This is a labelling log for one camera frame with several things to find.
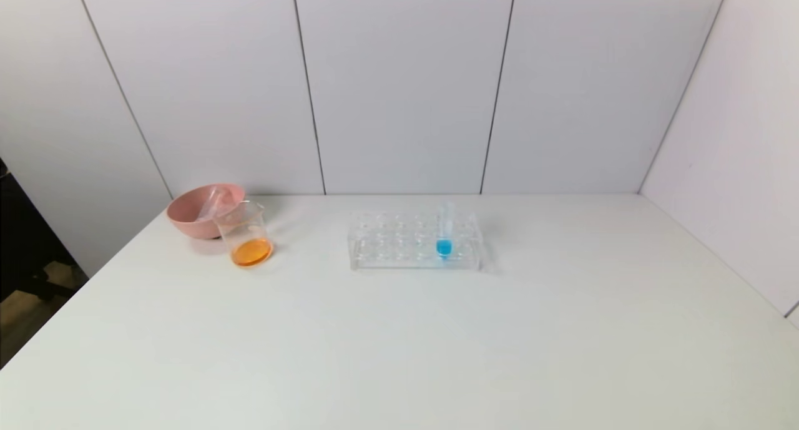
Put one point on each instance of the clear acrylic test tube rack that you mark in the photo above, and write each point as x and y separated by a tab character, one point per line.
387	249

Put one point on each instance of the blue pigment test tube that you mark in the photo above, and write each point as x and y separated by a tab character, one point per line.
444	248

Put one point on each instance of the pink plastic bowl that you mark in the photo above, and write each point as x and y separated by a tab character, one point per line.
187	221

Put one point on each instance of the yellow pigment test tube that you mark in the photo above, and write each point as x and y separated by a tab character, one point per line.
212	203

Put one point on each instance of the clear glass beaker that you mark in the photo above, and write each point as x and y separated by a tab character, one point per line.
249	249

